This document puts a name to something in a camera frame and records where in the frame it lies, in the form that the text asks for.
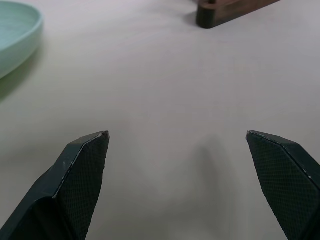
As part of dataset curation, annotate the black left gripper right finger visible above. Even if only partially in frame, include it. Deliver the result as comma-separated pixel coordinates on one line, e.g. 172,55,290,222
245,130,320,240

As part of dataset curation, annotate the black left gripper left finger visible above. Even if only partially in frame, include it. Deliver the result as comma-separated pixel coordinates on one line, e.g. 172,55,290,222
0,130,110,240

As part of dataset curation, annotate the green plate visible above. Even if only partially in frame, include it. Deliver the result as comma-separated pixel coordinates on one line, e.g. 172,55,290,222
0,1,44,80

